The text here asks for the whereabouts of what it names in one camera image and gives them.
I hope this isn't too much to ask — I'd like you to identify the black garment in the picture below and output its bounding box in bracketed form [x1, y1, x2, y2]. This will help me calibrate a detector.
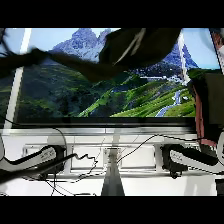
[0, 27, 184, 84]

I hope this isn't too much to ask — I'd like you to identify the black cable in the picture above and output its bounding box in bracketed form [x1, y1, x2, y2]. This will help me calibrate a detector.
[65, 152, 101, 184]
[0, 114, 68, 148]
[115, 133, 209, 165]

